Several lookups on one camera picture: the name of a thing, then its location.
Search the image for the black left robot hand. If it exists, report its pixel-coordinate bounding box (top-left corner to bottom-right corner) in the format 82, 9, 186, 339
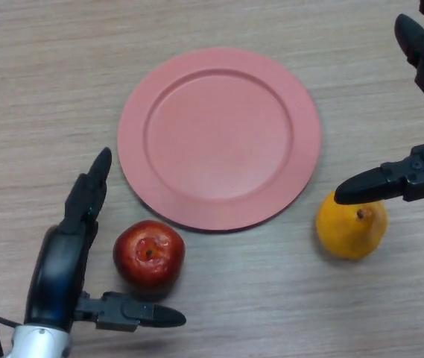
23, 147, 187, 333

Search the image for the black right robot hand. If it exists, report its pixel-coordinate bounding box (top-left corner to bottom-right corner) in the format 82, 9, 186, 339
334, 0, 424, 205

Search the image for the red apple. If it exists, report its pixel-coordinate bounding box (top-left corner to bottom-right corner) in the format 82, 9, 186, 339
113, 219, 186, 299

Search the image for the pink round plate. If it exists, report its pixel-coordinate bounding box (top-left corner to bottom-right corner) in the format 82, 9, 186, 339
117, 47, 323, 233

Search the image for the yellow pear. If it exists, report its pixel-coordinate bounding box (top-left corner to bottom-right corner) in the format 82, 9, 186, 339
315, 190, 389, 261

